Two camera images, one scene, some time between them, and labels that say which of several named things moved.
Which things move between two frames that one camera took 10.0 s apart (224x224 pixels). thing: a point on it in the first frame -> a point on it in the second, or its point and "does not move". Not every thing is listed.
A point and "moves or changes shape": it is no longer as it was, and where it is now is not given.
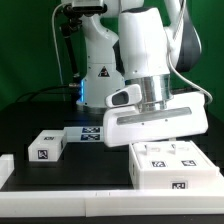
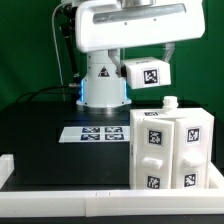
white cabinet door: [185, 155] moves or changes shape
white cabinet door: [157, 156] moves or changes shape
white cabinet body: [171, 165] moves or changes shape
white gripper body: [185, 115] -> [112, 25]
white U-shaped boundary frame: [47, 203] does not move
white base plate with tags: [84, 133] does not move
